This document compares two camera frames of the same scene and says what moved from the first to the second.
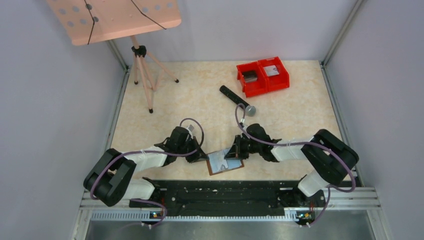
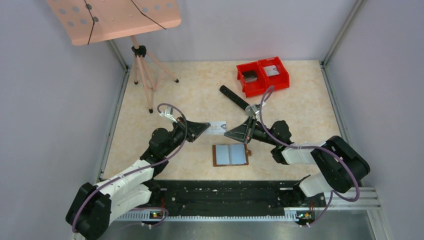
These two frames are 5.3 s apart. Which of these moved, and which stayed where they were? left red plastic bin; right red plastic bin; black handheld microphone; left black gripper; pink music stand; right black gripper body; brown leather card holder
Moved: right black gripper body; brown leather card holder; left black gripper
Stayed: left red plastic bin; pink music stand; black handheld microphone; right red plastic bin
